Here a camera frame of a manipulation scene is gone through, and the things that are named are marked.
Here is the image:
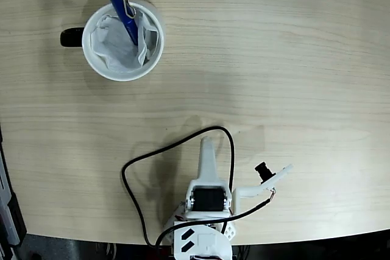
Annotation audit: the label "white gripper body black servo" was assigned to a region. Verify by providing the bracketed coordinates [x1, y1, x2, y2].
[184, 178, 234, 220]

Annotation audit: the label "blue pen with metal clip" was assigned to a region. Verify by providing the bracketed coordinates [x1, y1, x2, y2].
[105, 0, 140, 46]

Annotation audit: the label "crumpled white tissue paper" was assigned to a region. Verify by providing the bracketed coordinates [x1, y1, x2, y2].
[90, 9, 160, 74]

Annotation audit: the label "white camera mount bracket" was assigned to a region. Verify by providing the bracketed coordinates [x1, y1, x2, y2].
[231, 163, 295, 214]

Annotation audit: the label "black camera cable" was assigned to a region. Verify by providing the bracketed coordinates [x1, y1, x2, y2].
[154, 197, 272, 248]

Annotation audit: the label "small black camera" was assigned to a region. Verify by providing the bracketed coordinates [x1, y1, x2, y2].
[255, 162, 277, 185]

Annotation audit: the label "long black cable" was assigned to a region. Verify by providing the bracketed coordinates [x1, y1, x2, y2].
[121, 125, 236, 247]

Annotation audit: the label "white mug black handle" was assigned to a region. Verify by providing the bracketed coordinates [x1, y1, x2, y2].
[59, 0, 165, 83]

